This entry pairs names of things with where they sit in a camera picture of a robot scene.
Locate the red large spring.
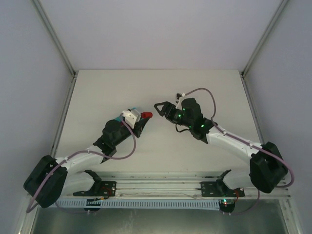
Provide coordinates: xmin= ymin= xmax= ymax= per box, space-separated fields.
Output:
xmin=141 ymin=112 xmax=153 ymax=119

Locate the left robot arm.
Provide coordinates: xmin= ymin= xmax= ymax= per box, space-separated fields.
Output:
xmin=23 ymin=116 xmax=149 ymax=213

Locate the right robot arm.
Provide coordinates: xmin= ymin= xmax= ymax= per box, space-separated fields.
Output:
xmin=154 ymin=98 xmax=288 ymax=195

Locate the teal plastic parts bin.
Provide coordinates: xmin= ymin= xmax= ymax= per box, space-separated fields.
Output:
xmin=114 ymin=107 xmax=142 ymax=122

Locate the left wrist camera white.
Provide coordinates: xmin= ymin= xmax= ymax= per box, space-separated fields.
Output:
xmin=121 ymin=108 xmax=141 ymax=129

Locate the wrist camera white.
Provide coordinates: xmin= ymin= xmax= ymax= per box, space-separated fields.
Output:
xmin=175 ymin=93 xmax=186 ymax=109
xmin=121 ymin=108 xmax=141 ymax=129

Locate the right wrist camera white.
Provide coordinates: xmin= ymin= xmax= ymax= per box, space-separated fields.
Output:
xmin=175 ymin=93 xmax=186 ymax=109

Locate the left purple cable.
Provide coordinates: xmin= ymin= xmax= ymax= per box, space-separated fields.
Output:
xmin=26 ymin=120 xmax=137 ymax=215

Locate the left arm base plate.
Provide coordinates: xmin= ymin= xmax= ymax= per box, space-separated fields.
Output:
xmin=73 ymin=181 xmax=117 ymax=197

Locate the aluminium rail frame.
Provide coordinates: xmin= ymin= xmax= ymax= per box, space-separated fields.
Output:
xmin=26 ymin=172 xmax=292 ymax=198

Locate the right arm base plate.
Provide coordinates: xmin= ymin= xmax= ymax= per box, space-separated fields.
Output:
xmin=198 ymin=181 xmax=245 ymax=197

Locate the grey slotted cable duct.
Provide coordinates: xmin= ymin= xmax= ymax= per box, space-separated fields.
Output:
xmin=57 ymin=198 xmax=219 ymax=211

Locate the right aluminium corner post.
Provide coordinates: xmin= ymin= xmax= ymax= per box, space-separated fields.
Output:
xmin=240 ymin=0 xmax=289 ymax=78

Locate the aluminium corner post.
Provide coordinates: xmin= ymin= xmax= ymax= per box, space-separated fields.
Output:
xmin=31 ymin=0 xmax=76 ymax=77
xmin=240 ymin=0 xmax=289 ymax=78

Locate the left aluminium corner post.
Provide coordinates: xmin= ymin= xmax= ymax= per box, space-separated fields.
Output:
xmin=31 ymin=0 xmax=76 ymax=77

